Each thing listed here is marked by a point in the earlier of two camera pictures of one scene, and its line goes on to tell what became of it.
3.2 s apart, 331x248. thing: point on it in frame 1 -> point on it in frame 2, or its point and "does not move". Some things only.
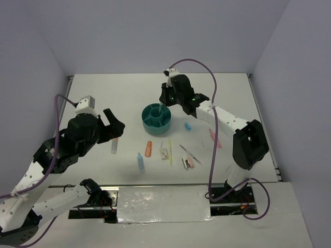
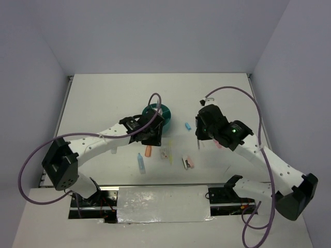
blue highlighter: [140, 163] does not move
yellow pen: [170, 152] does not move
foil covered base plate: [163, 204] does not move
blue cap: [187, 126] does not move
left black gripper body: [105, 133] -> [153, 137]
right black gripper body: [170, 97] -> [204, 133]
